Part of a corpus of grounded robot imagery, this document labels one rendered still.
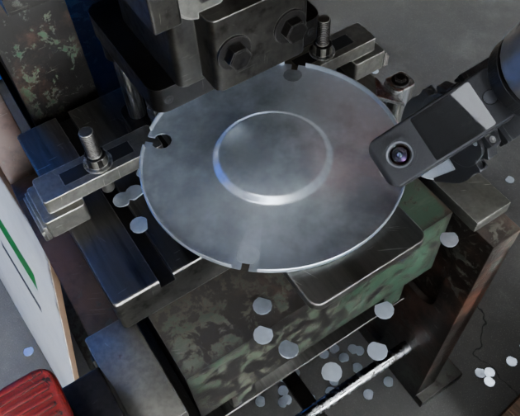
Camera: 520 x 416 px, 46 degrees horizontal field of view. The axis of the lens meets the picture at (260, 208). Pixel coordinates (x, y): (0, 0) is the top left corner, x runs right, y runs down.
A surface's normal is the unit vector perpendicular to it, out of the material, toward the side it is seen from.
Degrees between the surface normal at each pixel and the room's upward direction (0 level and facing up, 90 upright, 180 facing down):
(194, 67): 90
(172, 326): 0
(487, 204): 0
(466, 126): 39
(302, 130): 0
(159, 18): 90
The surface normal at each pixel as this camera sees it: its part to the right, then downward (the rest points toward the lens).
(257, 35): 0.55, 0.68
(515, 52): -0.98, -0.01
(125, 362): -0.04, -0.57
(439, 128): -0.29, 0.04
